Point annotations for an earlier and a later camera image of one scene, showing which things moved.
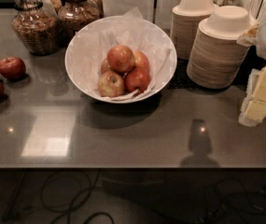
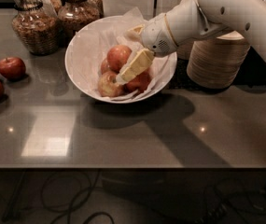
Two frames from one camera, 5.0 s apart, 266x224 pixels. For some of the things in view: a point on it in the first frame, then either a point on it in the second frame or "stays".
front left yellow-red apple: [110, 84] stays
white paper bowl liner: [94, 40] stays
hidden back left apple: [105, 66] stays
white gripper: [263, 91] → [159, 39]
